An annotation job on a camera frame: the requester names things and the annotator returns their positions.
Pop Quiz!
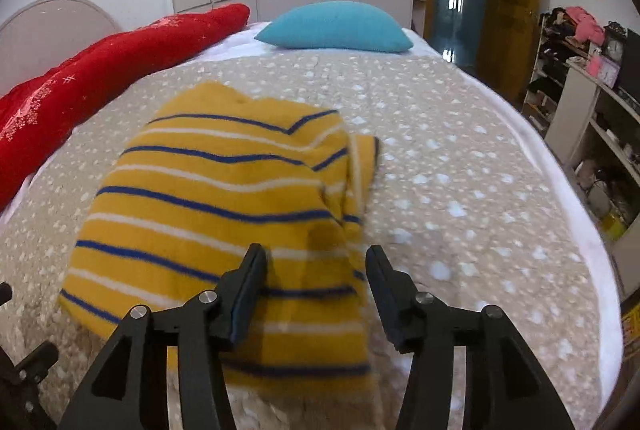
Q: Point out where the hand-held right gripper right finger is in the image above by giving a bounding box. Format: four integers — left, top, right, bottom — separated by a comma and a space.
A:
365, 245, 577, 430

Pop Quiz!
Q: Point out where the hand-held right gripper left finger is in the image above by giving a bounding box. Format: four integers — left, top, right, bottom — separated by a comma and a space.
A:
59, 243, 269, 430

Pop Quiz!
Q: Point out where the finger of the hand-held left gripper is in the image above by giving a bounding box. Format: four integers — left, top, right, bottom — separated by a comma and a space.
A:
0, 341, 60, 430

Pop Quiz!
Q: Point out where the yellow striped shirt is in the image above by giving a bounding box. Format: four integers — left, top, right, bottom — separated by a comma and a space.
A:
57, 81, 382, 400

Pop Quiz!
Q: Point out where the beige dotted quilted blanket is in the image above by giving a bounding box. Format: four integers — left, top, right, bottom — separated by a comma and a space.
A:
0, 48, 610, 430

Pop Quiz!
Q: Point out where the white bed sheet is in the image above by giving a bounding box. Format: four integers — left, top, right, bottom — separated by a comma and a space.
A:
0, 21, 625, 407

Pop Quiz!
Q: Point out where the red embroidered blanket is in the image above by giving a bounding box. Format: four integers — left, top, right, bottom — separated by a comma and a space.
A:
0, 3, 251, 212

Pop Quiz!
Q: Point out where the white shelf unit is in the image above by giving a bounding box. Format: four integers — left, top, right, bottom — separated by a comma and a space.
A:
520, 9, 640, 298

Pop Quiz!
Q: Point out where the teal pillow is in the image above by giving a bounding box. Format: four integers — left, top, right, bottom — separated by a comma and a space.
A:
254, 0, 415, 55

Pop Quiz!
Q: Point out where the wooden door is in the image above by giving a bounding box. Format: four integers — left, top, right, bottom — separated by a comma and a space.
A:
474, 0, 545, 105

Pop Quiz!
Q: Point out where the pink box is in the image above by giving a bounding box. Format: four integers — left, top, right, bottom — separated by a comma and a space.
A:
587, 54, 622, 87

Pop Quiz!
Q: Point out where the rounded beige headboard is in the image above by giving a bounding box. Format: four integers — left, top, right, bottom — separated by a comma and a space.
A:
0, 0, 124, 84

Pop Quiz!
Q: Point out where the pink cloth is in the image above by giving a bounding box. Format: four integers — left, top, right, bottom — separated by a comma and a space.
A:
564, 6, 607, 45

